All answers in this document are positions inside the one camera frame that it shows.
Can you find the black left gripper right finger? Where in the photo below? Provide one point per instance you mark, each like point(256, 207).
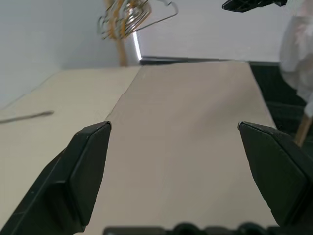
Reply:
point(281, 176)

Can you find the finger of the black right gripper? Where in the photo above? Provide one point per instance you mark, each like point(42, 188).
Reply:
point(244, 5)

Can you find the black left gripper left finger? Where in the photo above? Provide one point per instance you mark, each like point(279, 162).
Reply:
point(61, 191)

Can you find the white cloth garment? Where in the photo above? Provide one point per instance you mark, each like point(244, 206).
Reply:
point(300, 49)

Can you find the wooden stick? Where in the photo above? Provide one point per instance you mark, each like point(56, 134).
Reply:
point(302, 132)

